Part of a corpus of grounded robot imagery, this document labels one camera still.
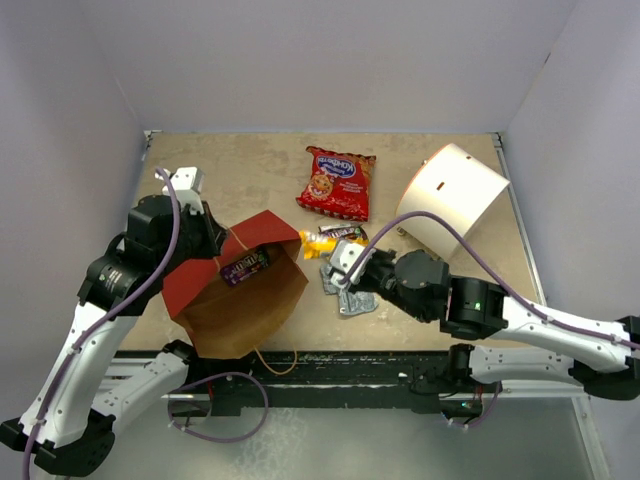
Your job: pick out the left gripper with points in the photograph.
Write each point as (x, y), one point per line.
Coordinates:
(214, 233)

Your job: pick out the white cylindrical appliance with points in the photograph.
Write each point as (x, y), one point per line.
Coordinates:
(455, 186)

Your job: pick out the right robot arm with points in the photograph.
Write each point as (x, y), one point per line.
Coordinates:
(501, 335)

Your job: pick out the red paper bag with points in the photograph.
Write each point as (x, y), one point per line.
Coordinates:
(223, 322)

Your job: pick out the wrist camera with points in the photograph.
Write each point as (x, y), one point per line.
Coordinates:
(187, 183)
(349, 258)

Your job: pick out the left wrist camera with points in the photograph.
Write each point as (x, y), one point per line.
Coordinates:
(187, 183)

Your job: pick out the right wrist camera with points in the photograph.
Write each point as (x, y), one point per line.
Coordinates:
(349, 258)

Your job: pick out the purple candy packet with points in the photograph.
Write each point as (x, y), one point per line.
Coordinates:
(353, 232)
(245, 267)

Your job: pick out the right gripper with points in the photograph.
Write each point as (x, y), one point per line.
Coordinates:
(361, 284)

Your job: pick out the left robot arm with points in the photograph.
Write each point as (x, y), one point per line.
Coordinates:
(70, 427)

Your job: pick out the yellow snack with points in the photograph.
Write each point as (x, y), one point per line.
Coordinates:
(315, 245)

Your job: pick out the silver blister pack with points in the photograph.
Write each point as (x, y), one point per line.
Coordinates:
(332, 280)
(356, 303)

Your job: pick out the red cookie snack packet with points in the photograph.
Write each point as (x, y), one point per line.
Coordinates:
(339, 185)

